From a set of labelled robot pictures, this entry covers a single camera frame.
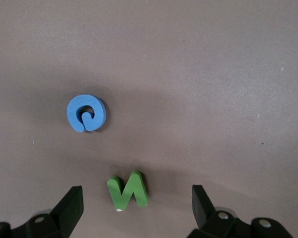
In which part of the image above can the green capital letter N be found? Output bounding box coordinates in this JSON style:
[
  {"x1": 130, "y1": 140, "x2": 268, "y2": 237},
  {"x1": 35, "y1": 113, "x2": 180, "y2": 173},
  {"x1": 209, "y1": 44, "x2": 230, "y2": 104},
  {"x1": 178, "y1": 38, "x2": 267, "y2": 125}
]
[{"x1": 107, "y1": 170, "x2": 149, "y2": 212}]

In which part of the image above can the blue capital letter G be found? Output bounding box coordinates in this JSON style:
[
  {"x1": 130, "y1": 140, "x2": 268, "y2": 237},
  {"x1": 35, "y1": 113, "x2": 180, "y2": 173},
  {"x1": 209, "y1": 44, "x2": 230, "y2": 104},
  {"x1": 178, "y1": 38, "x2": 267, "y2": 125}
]
[{"x1": 66, "y1": 94, "x2": 107, "y2": 132}]

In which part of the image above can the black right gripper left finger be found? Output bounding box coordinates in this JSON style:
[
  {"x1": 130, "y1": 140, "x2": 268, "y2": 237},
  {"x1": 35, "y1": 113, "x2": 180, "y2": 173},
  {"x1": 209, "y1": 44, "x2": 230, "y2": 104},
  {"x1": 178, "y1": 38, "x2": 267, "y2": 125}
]
[{"x1": 0, "y1": 185, "x2": 84, "y2": 238}]

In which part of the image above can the brown table mat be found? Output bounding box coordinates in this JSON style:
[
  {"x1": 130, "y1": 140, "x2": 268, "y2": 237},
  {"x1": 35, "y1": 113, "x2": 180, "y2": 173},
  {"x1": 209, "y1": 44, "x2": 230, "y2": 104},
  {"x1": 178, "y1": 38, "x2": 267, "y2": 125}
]
[{"x1": 0, "y1": 0, "x2": 298, "y2": 238}]

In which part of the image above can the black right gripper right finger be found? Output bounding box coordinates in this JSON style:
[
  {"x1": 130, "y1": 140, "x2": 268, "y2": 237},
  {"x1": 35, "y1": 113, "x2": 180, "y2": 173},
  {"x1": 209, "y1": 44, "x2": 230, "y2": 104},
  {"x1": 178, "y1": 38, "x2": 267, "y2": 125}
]
[{"x1": 187, "y1": 184, "x2": 293, "y2": 238}]

